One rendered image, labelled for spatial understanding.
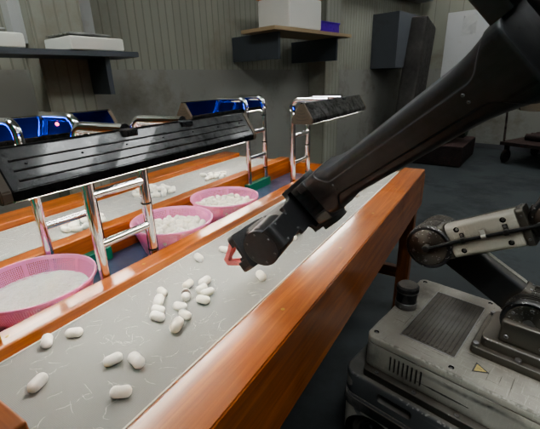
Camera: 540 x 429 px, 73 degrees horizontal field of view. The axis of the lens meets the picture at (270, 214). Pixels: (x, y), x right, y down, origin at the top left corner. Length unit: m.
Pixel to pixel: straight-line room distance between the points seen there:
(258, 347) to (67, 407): 0.30
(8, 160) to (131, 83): 2.71
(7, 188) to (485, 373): 1.09
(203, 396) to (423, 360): 0.69
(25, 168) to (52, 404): 0.35
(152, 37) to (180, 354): 2.98
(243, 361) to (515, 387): 0.72
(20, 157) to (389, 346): 0.98
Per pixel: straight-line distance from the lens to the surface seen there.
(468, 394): 1.13
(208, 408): 0.58
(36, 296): 1.01
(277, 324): 0.70
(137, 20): 3.39
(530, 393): 1.14
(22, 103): 3.01
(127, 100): 3.26
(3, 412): 0.53
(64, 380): 0.73
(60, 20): 2.87
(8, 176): 0.61
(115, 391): 0.65
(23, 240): 1.38
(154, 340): 0.75
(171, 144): 0.77
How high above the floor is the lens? 1.19
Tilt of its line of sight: 20 degrees down
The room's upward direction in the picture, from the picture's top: 2 degrees counter-clockwise
